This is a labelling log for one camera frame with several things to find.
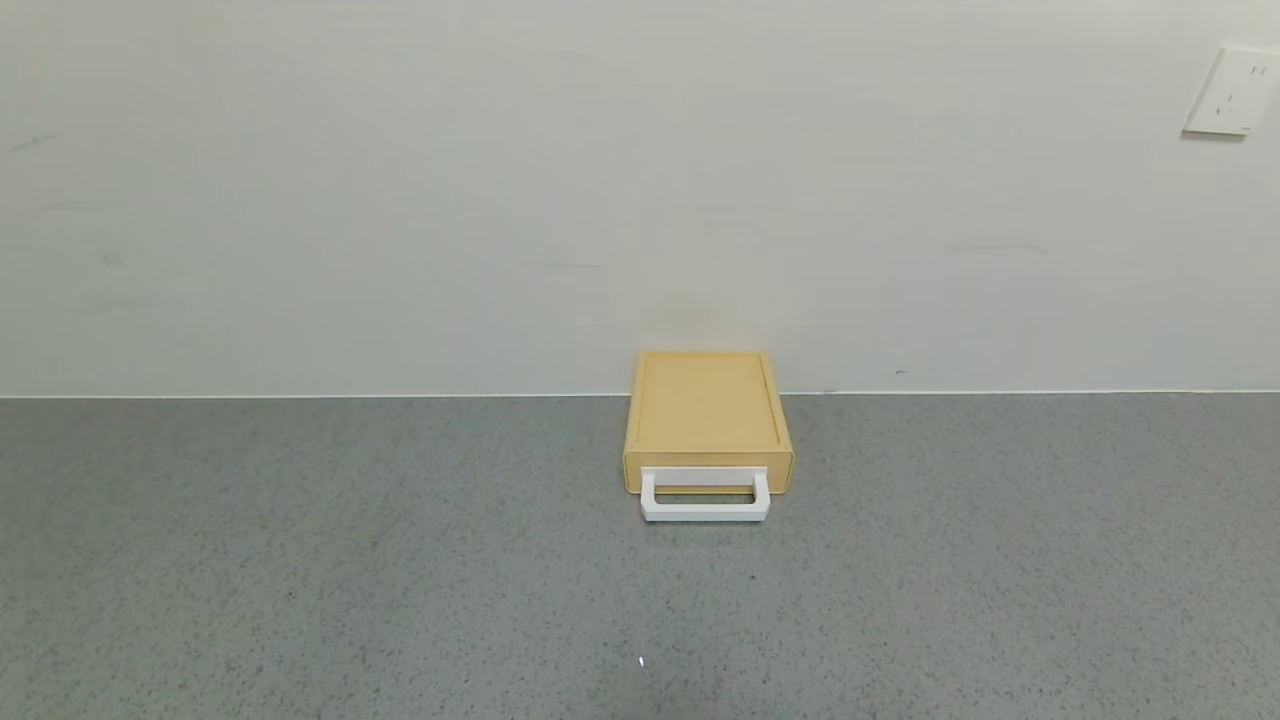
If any yellow drawer with white handle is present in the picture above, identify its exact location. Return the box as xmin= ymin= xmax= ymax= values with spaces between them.
xmin=624 ymin=458 xmax=796 ymax=523

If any yellow drawer cabinet housing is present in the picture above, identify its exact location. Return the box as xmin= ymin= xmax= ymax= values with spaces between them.
xmin=622 ymin=350 xmax=796 ymax=471

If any white wall socket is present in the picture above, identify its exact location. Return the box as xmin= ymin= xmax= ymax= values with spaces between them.
xmin=1183 ymin=46 xmax=1280 ymax=137

